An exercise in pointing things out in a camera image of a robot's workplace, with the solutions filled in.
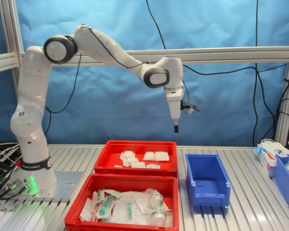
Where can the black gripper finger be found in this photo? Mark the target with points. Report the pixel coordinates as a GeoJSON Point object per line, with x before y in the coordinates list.
{"type": "Point", "coordinates": [176, 128]}

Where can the white glove box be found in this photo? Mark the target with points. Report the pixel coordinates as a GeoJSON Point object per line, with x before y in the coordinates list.
{"type": "Point", "coordinates": [267, 166]}

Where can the large green syringe pack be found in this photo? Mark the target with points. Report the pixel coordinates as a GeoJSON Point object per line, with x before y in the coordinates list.
{"type": "Point", "coordinates": [103, 209]}

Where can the white Fuhrmann gauze pack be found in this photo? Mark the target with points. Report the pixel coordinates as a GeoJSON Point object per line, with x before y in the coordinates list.
{"type": "Point", "coordinates": [153, 166]}
{"type": "Point", "coordinates": [161, 156]}
{"type": "Point", "coordinates": [138, 164]}

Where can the thin green syringe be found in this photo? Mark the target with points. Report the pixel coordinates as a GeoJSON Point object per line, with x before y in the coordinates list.
{"type": "Point", "coordinates": [112, 192]}

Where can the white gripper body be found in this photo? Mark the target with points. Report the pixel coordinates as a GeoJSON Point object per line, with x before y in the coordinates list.
{"type": "Point", "coordinates": [174, 106]}

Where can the white paper medical packs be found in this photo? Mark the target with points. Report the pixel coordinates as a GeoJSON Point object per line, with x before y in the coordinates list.
{"type": "Point", "coordinates": [120, 209]}

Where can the blue fabric curtain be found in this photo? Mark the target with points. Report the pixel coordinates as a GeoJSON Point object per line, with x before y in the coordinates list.
{"type": "Point", "coordinates": [207, 24]}

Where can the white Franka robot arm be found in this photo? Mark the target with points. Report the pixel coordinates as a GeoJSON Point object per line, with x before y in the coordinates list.
{"type": "Point", "coordinates": [106, 45]}

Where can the aluminium profile frame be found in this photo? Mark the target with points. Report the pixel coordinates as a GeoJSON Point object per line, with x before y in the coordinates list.
{"type": "Point", "coordinates": [231, 54]}

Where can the white pack with red print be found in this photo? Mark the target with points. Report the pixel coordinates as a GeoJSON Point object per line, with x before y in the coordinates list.
{"type": "Point", "coordinates": [86, 210]}

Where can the red plastic crate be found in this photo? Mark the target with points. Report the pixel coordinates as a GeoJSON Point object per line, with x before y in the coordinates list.
{"type": "Point", "coordinates": [125, 184]}
{"type": "Point", "coordinates": [135, 146]}

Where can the blue open-front storage bin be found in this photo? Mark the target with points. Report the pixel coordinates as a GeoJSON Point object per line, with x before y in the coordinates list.
{"type": "Point", "coordinates": [207, 185]}
{"type": "Point", "coordinates": [284, 185]}

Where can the light blue face masks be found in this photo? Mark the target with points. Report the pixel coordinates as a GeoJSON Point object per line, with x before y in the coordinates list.
{"type": "Point", "coordinates": [269, 146]}

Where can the small green and white pack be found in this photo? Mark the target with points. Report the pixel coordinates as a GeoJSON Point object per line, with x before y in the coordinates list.
{"type": "Point", "coordinates": [98, 196]}

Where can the slim green syringe pack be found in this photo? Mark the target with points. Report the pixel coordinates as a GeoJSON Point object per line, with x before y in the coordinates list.
{"type": "Point", "coordinates": [129, 209]}

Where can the small red connector cap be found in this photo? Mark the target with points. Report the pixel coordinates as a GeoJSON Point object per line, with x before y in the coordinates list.
{"type": "Point", "coordinates": [18, 164]}

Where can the clear-faced gauze pack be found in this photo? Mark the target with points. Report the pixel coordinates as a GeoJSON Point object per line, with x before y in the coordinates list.
{"type": "Point", "coordinates": [128, 161]}
{"type": "Point", "coordinates": [149, 156]}
{"type": "Point", "coordinates": [128, 155]}
{"type": "Point", "coordinates": [118, 166]}

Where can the wrist camera with black bracket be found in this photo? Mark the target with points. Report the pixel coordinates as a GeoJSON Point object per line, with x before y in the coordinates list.
{"type": "Point", "coordinates": [190, 110]}

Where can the metal robot mounting plate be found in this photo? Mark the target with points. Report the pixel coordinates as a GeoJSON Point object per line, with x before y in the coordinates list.
{"type": "Point", "coordinates": [67, 185]}

